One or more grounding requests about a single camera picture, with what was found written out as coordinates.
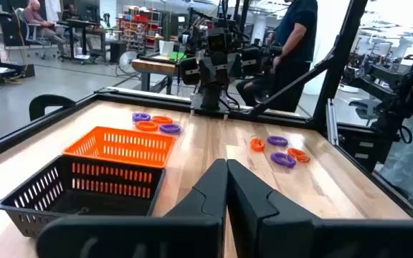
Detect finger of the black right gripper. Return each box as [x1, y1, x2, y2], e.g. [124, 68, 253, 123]
[221, 52, 242, 86]
[199, 57, 222, 87]

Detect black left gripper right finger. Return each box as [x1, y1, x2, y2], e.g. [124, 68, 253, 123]
[227, 158, 413, 258]

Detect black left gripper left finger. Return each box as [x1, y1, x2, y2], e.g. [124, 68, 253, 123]
[36, 158, 228, 258]

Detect orange spring coil keychain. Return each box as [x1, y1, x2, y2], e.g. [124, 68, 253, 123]
[151, 115, 174, 125]
[250, 135, 266, 153]
[287, 147, 311, 163]
[135, 120, 159, 132]

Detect purple spring coil keychain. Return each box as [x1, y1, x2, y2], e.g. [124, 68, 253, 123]
[158, 123, 183, 135]
[266, 135, 289, 147]
[132, 112, 152, 123]
[270, 151, 297, 169]

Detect white plastic container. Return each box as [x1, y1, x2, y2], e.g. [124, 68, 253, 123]
[158, 39, 176, 57]

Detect wooden workbench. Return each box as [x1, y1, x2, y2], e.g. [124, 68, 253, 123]
[130, 53, 179, 95]

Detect white floor fan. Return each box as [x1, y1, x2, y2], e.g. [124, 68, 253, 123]
[118, 49, 140, 75]

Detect person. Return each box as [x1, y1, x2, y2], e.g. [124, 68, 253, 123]
[62, 2, 82, 22]
[22, 0, 68, 54]
[235, 0, 319, 113]

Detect shelf with coloured bins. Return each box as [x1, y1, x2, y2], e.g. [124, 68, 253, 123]
[117, 6, 163, 54]

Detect black speaker box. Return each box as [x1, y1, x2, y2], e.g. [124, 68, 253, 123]
[109, 41, 128, 65]

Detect black plastic slotted basket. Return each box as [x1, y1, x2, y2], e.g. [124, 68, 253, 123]
[0, 154, 167, 239]

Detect orange plastic slotted basket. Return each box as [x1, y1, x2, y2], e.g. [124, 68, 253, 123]
[62, 125, 177, 169]

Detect black office desk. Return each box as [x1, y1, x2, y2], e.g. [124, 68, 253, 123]
[56, 19, 102, 65]

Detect black neighbouring robot station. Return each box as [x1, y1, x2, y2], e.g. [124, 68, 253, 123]
[342, 21, 413, 173]

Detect white office chair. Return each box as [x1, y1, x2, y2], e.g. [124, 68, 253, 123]
[14, 7, 55, 61]

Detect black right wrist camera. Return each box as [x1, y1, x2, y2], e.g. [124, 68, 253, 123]
[205, 27, 229, 54]

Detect black aluminium table frame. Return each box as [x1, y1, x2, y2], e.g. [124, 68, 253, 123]
[0, 0, 413, 221]

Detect black frame handle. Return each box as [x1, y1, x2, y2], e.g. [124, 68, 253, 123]
[29, 93, 77, 122]

